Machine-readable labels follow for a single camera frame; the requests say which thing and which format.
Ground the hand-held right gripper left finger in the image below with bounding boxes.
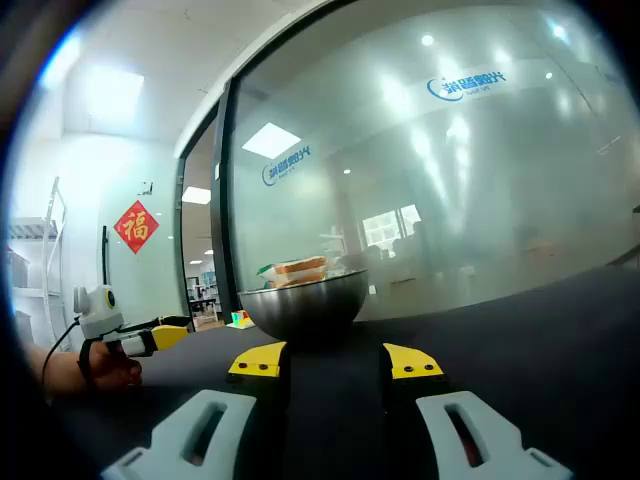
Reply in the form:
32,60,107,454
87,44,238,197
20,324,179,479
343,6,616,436
99,341,297,480

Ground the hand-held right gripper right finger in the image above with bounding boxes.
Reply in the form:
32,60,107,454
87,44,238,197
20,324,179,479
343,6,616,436
381,342,574,480

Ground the steel bowl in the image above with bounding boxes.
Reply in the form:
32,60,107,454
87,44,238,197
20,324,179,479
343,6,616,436
236,267,370,346

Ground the packaged bread slice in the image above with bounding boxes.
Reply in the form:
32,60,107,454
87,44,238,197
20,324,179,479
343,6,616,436
256,255,347,290

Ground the person's left hand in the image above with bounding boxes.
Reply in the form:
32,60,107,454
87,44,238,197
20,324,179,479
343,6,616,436
83,342,144,391

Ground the black table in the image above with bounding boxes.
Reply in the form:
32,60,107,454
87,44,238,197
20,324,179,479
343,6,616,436
29,262,640,480

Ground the white shelf rack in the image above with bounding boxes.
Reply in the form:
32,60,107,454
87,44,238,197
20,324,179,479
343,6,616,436
4,177,69,351

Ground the black gripper strap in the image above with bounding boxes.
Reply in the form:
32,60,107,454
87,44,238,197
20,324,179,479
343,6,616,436
77,338,104,390

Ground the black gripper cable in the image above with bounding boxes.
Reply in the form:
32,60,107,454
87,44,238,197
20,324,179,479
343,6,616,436
40,315,82,405

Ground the red diamond wall decoration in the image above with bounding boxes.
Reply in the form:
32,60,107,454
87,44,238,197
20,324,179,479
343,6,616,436
113,199,160,255

